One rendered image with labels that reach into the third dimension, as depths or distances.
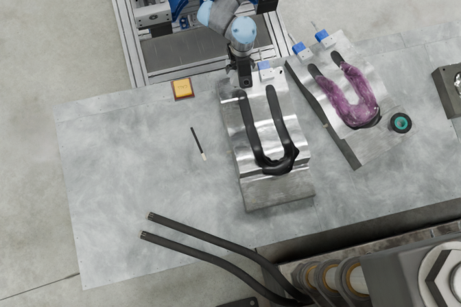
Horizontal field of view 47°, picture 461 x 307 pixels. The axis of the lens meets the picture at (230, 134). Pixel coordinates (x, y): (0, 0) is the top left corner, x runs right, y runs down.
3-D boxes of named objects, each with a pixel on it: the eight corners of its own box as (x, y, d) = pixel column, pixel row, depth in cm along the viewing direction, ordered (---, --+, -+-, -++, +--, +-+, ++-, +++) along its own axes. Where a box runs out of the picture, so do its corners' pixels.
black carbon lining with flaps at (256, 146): (234, 93, 198) (235, 84, 189) (275, 84, 200) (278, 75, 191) (257, 181, 190) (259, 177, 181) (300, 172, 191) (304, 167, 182)
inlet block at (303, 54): (282, 39, 209) (284, 33, 204) (293, 33, 210) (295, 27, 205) (300, 66, 207) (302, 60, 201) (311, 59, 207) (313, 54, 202)
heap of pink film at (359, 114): (309, 79, 202) (313, 72, 194) (347, 57, 205) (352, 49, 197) (347, 136, 197) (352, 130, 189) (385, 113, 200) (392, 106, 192)
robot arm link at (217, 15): (213, -2, 171) (242, 14, 170) (195, 24, 168) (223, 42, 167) (214, -15, 163) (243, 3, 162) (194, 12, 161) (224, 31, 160)
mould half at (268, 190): (215, 88, 206) (215, 75, 193) (278, 74, 208) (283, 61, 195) (245, 212, 194) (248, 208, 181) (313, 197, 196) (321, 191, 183)
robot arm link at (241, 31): (238, 8, 160) (262, 22, 159) (236, 25, 170) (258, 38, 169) (224, 28, 158) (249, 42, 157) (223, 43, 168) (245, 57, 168)
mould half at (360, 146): (283, 64, 209) (287, 53, 199) (337, 35, 214) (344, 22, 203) (354, 171, 199) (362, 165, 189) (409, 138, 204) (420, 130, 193)
